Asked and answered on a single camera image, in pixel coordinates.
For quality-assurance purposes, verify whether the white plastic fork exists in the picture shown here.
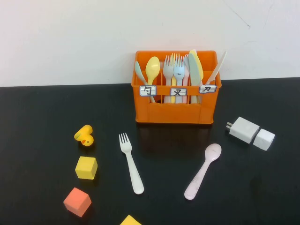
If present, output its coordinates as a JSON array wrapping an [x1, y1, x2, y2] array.
[[118, 133, 145, 195]]

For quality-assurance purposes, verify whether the pale pink plastic spoon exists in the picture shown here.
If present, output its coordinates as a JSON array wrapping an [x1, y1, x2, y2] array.
[[184, 143, 222, 201]]

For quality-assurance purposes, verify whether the orange plastic cutlery holder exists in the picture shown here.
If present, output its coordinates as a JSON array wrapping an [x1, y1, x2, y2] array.
[[130, 50, 222, 124]]

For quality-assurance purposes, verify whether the paper label for spoons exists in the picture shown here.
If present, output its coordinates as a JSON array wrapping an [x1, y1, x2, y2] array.
[[139, 85, 157, 97]]

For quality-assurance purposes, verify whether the paper label for forks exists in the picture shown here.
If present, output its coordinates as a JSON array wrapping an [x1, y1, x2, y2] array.
[[170, 87, 188, 97]]

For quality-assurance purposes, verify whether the yellow plastic fork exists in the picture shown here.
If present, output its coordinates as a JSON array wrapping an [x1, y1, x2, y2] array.
[[170, 52, 181, 104]]

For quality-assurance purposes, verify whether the pale teal plastic spoon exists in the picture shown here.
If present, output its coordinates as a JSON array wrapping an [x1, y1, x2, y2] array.
[[134, 60, 156, 103]]

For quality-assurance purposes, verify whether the grey plastic fork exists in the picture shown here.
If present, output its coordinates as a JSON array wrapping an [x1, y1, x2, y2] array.
[[163, 54, 174, 104]]

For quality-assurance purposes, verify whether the yellow plastic spoon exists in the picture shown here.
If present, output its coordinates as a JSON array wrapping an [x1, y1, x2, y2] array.
[[145, 56, 161, 86]]

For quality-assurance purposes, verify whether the pale pink plastic fork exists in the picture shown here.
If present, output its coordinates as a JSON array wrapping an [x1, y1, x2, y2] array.
[[182, 53, 190, 104]]

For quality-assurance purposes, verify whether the light blue plastic fork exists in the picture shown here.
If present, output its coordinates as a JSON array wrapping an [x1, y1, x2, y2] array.
[[173, 58, 185, 104]]

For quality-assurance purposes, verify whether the grey-green plastic knife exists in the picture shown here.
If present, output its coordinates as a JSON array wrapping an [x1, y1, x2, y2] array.
[[188, 52, 200, 104]]

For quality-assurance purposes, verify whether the paper label for knives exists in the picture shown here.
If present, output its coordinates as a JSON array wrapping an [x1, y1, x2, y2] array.
[[199, 84, 218, 94]]

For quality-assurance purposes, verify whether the yellow plastic knife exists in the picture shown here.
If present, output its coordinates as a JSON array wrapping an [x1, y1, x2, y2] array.
[[190, 49, 204, 86]]

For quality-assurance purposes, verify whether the yellow rubber duck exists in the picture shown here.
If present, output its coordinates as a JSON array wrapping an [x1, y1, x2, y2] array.
[[74, 124, 94, 147]]

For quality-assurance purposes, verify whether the white plastic knife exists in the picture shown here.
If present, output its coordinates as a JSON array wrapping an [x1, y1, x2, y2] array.
[[205, 51, 228, 86]]

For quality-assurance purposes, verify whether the yellow foam cube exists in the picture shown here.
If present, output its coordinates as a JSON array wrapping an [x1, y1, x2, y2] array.
[[75, 156, 98, 180], [120, 214, 143, 225]]

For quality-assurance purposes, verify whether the white power adapter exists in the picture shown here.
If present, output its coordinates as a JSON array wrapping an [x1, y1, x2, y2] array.
[[225, 116, 260, 144]]

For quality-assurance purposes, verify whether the orange foam cube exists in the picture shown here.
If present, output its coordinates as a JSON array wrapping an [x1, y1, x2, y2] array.
[[63, 187, 92, 218]]

